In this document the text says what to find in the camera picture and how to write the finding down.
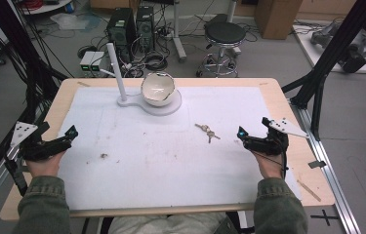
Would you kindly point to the white table mat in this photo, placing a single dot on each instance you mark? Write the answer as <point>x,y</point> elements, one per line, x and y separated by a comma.
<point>170,162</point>

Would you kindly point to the white power supply box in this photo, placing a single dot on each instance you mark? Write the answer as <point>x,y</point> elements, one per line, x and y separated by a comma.
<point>87,61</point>
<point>97,61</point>

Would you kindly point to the wooden table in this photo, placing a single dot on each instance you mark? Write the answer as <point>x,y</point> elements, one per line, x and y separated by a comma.
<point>304,182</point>

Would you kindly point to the black round stool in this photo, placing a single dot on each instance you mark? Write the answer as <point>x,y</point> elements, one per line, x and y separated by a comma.
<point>225,32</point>

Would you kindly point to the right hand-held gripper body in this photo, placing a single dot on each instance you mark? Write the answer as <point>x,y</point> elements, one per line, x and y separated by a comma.
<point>270,143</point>

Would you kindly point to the person's right hand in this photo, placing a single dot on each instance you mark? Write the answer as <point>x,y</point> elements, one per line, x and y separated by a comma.
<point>268,167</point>

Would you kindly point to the black computer tower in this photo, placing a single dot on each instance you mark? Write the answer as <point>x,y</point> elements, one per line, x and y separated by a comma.
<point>145,27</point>
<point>120,27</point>

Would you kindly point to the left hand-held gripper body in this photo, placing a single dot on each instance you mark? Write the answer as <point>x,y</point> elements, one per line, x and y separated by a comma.
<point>42,148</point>

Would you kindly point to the person's left hand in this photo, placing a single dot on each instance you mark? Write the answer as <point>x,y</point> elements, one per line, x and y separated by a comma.
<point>45,165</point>

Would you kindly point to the white eggshell-shaped bowl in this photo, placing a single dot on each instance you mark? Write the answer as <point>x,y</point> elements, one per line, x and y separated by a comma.
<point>157,88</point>

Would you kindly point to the black tape piece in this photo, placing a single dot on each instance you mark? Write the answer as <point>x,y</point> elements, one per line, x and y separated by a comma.
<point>317,164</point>

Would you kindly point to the brown cardboard box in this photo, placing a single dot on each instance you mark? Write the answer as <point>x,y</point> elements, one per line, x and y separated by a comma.
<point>276,18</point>

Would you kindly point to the bunch of metal keys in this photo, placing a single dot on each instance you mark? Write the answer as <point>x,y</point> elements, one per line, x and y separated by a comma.
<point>207,131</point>

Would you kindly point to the grey metal stand leg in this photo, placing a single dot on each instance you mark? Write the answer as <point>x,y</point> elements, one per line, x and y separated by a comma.
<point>179,42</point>

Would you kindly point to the small brown crumb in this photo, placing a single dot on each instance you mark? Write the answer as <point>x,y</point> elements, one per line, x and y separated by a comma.
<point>104,155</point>

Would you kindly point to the person's lap in light trousers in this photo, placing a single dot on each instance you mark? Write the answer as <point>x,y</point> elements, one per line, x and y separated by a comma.
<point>167,224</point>

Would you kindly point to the white stand with post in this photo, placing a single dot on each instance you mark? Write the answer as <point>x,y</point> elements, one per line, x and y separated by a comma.
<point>128,102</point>

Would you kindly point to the thin wooden stick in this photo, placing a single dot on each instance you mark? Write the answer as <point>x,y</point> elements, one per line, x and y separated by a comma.
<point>309,190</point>

